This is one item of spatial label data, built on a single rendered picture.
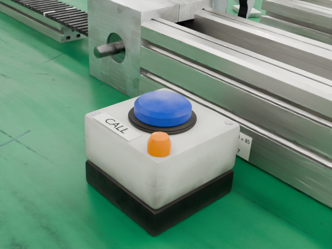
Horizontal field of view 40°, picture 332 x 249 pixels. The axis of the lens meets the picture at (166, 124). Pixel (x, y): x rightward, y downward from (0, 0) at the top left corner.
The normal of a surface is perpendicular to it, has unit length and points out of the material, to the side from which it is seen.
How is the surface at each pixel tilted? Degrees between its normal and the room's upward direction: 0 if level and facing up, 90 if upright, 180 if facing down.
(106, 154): 90
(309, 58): 90
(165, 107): 2
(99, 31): 90
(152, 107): 3
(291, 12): 90
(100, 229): 0
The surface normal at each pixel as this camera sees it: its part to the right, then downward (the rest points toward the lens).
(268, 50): -0.74, 0.30
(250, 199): 0.05, -0.87
